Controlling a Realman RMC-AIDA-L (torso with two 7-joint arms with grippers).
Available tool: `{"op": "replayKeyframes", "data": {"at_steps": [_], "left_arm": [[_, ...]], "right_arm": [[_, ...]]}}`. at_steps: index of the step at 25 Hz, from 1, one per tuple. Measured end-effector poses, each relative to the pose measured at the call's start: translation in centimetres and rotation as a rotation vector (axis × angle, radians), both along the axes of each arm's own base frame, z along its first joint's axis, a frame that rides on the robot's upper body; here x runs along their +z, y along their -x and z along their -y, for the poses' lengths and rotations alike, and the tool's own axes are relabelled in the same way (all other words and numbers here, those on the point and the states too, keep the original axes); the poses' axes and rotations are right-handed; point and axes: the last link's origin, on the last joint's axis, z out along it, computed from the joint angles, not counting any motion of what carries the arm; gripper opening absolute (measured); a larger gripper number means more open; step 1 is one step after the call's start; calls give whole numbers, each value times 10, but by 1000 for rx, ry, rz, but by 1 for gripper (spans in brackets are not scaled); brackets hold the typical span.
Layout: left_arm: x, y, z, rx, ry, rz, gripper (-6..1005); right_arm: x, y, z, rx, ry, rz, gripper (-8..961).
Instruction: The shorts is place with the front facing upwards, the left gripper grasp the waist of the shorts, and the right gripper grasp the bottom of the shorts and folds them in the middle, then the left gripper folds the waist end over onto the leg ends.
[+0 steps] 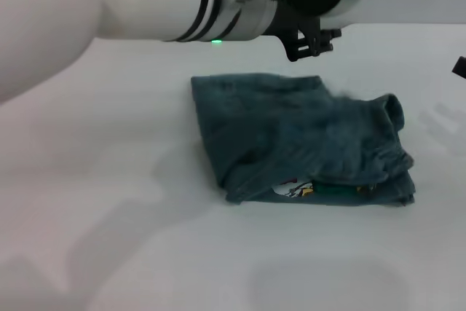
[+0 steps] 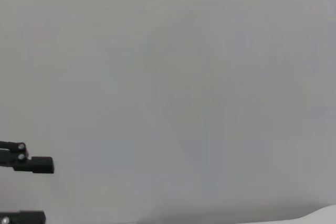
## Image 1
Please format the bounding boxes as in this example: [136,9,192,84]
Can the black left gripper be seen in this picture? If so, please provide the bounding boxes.
[275,15,343,63]

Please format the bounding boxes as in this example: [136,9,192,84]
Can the blue denim shorts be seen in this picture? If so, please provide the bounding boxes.
[191,73,416,208]

